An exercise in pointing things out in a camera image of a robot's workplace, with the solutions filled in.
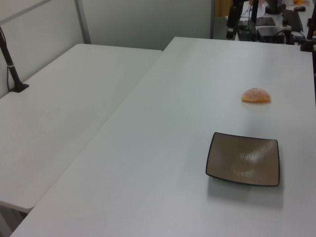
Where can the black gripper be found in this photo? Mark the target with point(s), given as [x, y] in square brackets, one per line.
[233, 16]

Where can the orange sugared bread bun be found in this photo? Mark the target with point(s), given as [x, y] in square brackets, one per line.
[256, 95]

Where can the square brown ceramic plate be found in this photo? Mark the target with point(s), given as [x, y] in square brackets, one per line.
[243, 159]

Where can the small black device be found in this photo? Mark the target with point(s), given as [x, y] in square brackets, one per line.
[244, 31]

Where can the yellow wooden board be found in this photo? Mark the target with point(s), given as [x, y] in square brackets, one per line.
[221, 8]

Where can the thin black upright pole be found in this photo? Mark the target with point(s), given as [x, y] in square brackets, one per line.
[254, 21]

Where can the flat black pad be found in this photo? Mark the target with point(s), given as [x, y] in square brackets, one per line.
[266, 21]

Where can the black electronics box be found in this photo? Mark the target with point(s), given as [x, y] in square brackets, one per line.
[270, 32]

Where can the black monitor stand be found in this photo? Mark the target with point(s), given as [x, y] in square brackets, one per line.
[272, 7]

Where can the black keyboard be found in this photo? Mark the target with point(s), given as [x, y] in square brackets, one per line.
[293, 19]

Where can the black computer mouse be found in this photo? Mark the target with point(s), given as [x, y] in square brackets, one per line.
[299, 8]

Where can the small orange object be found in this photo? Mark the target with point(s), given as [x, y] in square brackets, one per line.
[298, 1]

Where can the black camera stand with clamp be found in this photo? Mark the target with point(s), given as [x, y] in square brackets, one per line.
[309, 30]

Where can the black camera stand pole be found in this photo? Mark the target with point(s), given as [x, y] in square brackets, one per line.
[11, 66]

